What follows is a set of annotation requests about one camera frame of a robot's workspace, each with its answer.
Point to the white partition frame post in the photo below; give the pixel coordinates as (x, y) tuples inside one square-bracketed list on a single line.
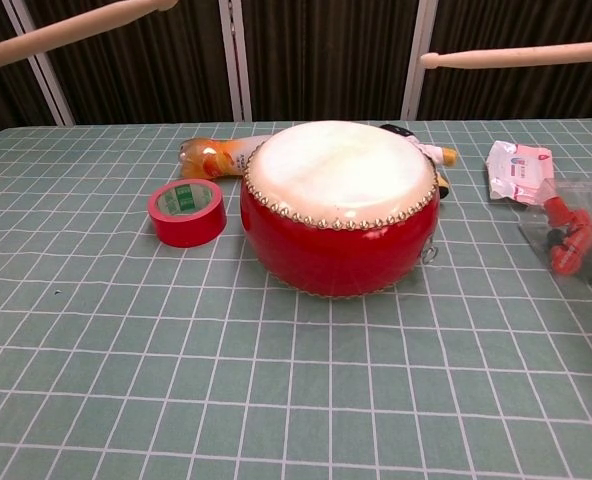
[(48, 85), (416, 90), (236, 60)]

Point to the clear bag with red parts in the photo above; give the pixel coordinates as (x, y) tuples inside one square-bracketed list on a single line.
[(573, 235)]

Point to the wooden drumstick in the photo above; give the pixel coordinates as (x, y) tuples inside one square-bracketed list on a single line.
[(526, 54), (76, 30)]

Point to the white pink wet wipes pack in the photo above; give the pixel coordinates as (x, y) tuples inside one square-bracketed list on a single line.
[(518, 172)]

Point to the red adhesive tape roll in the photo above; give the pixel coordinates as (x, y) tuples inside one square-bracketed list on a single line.
[(191, 232)]

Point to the black-headed plush doll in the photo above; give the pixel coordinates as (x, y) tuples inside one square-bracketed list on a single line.
[(443, 156)]

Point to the green checked tablecloth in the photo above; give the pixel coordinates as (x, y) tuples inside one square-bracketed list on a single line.
[(276, 375)]

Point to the red drum with white skin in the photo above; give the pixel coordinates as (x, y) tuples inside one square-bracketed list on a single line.
[(336, 250)]

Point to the orange drink plastic bottle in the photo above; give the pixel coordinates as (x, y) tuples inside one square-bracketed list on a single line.
[(211, 160)]

